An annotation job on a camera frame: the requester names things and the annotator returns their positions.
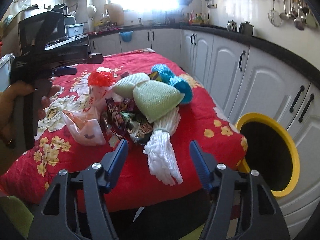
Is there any white foam net sleeve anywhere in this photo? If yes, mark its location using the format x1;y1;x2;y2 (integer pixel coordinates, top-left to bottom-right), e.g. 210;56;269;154
143;107;183;186

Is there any dark green pot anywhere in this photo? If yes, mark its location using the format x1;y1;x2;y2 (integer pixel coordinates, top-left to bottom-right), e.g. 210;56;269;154
239;21;254;36

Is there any steel strainer ladle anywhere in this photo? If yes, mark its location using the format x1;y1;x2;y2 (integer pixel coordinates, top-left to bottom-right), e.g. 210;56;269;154
268;0;282;27

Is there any purple snack wrapper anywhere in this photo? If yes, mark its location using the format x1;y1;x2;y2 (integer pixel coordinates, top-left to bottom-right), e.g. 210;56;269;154
100;98;135;140

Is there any blue mesh sponge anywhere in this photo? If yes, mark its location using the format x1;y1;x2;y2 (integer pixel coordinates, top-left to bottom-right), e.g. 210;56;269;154
151;64;193;104

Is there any black microwave oven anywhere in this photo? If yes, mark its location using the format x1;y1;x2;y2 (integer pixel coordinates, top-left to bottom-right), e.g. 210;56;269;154
18;11;67;55

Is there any white printed plastic bag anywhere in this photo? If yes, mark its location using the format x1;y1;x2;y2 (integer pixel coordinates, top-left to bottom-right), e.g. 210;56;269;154
62;86;119;147

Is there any blue hanging basket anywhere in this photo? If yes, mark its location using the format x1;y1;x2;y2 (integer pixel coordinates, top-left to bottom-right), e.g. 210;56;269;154
119;31;133;43

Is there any red plastic bag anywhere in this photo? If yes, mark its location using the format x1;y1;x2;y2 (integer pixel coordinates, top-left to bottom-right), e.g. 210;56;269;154
87;69;116;87

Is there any green black snack packet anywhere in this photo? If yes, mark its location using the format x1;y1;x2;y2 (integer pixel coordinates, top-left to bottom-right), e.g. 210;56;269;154
120;112;153;146

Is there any black kitchen countertop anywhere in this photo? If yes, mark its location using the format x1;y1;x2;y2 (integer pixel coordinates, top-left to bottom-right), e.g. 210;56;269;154
87;23;320;88

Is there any light green mesh sponge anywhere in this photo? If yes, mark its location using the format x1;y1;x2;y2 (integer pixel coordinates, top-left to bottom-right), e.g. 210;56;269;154
113;73;184;123

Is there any wooden cutting board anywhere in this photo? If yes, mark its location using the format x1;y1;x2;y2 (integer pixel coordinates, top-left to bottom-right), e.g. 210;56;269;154
104;3;124;26

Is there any steel kettle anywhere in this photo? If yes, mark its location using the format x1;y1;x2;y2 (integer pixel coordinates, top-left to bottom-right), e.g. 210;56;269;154
226;20;238;32

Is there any yellow rimmed trash bin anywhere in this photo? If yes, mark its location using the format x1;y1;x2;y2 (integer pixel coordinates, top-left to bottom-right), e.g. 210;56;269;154
236;113;300;198

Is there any white storage box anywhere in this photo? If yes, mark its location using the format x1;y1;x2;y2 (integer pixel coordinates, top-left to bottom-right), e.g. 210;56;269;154
66;23;84;38

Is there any steel soup ladle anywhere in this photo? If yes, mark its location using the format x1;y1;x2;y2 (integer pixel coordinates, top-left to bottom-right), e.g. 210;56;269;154
280;0;290;21

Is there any person's left hand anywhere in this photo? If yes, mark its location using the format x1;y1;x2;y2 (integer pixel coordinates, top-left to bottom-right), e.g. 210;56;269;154
0;77;61;176

